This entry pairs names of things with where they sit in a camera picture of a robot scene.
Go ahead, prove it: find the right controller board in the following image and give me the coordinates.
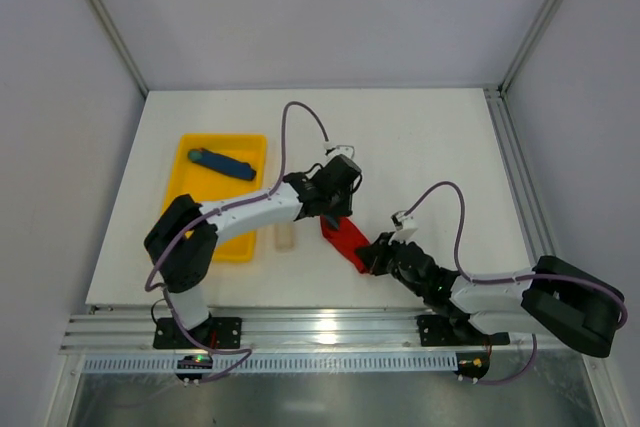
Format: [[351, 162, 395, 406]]
[[454, 351, 491, 380]]

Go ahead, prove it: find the left controller board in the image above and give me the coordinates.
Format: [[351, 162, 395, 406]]
[[176, 354, 213, 383]]

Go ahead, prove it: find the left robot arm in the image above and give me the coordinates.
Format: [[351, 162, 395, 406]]
[[143, 154, 362, 349]]

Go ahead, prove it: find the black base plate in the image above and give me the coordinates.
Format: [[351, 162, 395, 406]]
[[152, 317, 243, 350], [416, 315, 510, 347]]

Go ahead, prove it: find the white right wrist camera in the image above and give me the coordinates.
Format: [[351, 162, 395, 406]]
[[391, 211, 418, 242]]

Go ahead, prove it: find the aluminium front rail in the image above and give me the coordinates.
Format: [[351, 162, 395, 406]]
[[59, 307, 576, 356]]

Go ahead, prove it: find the yellow plastic tray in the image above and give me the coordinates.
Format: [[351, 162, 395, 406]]
[[159, 133, 268, 265]]

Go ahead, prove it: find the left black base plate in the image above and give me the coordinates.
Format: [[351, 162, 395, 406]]
[[152, 317, 243, 350]]

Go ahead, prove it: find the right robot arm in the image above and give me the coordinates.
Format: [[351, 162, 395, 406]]
[[355, 233, 628, 358]]

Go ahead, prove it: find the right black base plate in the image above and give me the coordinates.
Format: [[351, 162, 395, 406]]
[[416, 315, 510, 347]]

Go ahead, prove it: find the aluminium frame post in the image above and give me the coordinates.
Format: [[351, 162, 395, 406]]
[[498, 0, 564, 97], [85, 0, 150, 99]]

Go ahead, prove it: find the blue pouch in tray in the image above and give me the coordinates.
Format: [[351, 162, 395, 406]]
[[200, 149, 256, 181]]

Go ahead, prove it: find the slotted cable duct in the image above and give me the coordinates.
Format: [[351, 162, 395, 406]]
[[82, 351, 457, 374]]

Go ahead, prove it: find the right aluminium side rail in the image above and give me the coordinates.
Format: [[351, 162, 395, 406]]
[[484, 88, 556, 260]]

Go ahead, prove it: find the left aluminium frame post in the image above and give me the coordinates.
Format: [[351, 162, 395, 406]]
[[85, 0, 150, 99]]

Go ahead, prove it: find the right aluminium frame post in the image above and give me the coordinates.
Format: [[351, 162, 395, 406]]
[[498, 0, 564, 97]]

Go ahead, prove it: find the controller board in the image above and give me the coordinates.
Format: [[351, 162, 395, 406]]
[[454, 351, 491, 380], [176, 354, 213, 383]]

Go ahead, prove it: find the red paper napkin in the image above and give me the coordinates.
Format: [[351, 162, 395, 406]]
[[320, 216, 371, 274]]

